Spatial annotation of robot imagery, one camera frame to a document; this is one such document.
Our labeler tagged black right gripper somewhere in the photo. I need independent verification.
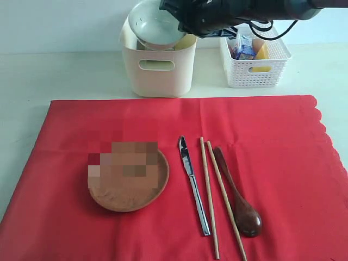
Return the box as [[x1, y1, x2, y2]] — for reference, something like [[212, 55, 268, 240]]
[[159, 0, 245, 38]]

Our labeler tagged pale green bowl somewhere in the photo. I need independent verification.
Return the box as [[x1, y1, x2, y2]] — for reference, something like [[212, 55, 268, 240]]
[[128, 1, 186, 51]]

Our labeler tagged small milk carton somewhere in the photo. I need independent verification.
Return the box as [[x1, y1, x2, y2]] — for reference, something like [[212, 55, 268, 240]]
[[233, 34, 256, 60]]

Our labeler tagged brown egg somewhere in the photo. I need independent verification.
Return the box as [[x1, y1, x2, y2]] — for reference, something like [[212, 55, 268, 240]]
[[252, 38, 264, 53]]

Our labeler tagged orange cheese wedge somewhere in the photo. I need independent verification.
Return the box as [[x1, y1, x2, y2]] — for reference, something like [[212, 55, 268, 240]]
[[254, 43, 269, 60]]

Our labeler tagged yellow lemon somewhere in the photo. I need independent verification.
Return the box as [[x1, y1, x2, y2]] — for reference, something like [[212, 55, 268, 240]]
[[251, 66, 271, 73]]

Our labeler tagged wooden chopstick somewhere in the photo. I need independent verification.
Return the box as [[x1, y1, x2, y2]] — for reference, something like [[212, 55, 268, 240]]
[[206, 141, 247, 261], [200, 136, 220, 260]]

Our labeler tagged brown round plate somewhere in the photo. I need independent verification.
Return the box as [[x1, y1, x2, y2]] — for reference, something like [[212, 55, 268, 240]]
[[87, 141, 170, 213]]

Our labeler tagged dark wooden spoon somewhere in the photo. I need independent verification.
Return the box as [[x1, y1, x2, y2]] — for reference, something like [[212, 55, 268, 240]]
[[213, 146, 263, 238]]

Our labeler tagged stainless steel cup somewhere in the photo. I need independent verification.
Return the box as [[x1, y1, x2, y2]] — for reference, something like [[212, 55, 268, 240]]
[[136, 40, 175, 51]]

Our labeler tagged red sausage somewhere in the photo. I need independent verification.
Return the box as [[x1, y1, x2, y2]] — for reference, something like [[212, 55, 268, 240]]
[[228, 45, 234, 59]]

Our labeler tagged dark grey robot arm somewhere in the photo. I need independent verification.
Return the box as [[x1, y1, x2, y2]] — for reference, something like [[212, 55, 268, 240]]
[[159, 0, 320, 39]]

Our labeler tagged cream plastic bin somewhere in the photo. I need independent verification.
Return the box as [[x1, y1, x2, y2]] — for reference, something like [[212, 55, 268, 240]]
[[120, 19, 197, 97]]

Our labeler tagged white perforated plastic basket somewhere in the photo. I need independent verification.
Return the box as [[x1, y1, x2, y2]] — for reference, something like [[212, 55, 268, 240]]
[[219, 38, 291, 88]]

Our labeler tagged silver table knife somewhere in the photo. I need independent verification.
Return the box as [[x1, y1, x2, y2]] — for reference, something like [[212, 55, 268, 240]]
[[178, 136, 211, 236]]

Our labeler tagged red tablecloth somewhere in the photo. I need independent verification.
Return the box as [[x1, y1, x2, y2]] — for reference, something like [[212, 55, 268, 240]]
[[1, 95, 347, 260]]

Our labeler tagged black camera cable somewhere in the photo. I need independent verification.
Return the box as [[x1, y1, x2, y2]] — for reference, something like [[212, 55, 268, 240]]
[[239, 18, 300, 40]]

